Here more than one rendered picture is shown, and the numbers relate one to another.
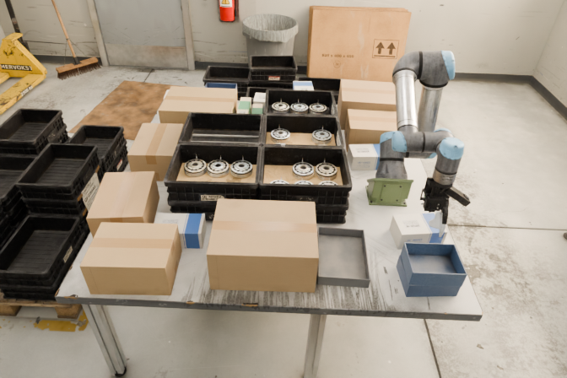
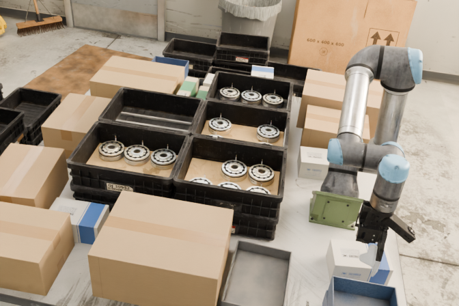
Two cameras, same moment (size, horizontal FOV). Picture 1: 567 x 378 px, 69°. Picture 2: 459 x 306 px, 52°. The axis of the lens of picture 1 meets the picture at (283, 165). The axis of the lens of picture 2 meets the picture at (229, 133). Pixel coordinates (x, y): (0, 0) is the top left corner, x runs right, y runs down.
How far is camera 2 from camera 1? 26 cm
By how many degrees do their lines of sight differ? 6
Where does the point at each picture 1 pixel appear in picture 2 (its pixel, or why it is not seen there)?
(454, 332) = not seen: outside the picture
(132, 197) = (29, 175)
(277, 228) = (179, 235)
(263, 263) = (153, 275)
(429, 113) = (388, 121)
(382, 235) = (315, 262)
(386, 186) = (330, 203)
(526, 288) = not seen: outside the picture
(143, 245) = (22, 233)
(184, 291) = (62, 294)
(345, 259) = (261, 284)
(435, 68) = (397, 68)
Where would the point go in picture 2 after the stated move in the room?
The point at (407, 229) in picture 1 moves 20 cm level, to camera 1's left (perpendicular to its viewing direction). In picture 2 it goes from (344, 259) to (286, 248)
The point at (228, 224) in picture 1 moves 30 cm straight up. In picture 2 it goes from (124, 221) to (119, 147)
